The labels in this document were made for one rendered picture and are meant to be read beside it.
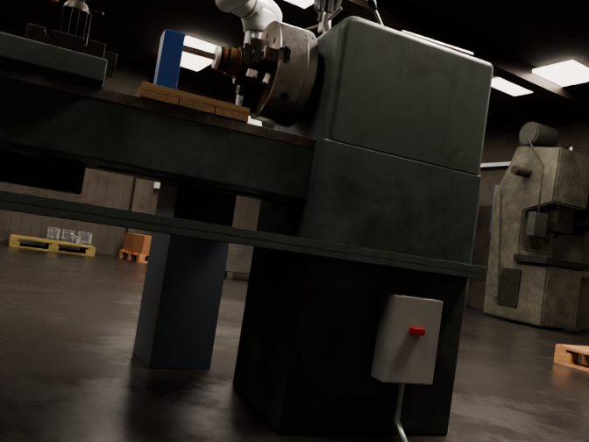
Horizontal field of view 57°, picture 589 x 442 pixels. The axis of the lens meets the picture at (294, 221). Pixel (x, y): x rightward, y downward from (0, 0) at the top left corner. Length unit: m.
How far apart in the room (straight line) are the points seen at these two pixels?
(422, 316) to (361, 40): 0.85
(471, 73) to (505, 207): 6.20
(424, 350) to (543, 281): 5.79
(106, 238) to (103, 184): 0.87
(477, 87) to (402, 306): 0.78
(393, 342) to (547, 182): 6.15
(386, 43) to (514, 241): 6.27
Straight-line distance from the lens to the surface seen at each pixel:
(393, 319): 1.65
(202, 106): 1.54
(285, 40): 1.70
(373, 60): 1.73
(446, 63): 1.89
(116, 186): 9.22
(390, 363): 1.67
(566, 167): 7.73
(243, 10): 2.53
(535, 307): 7.53
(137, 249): 8.38
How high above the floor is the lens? 0.53
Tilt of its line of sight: 3 degrees up
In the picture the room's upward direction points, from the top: 9 degrees clockwise
